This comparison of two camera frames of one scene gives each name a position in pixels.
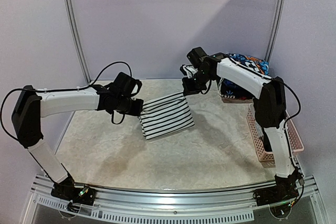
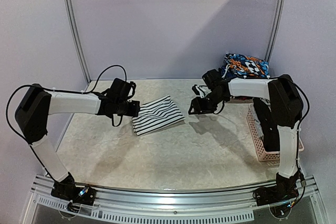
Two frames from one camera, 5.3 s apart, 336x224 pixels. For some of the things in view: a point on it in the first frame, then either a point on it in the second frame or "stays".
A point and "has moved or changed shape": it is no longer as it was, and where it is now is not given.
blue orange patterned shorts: x=261 y=66 stays
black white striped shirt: x=165 y=115 has moved or changed shape
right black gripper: x=188 y=88 → x=207 y=101
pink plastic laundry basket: x=266 y=157 stays
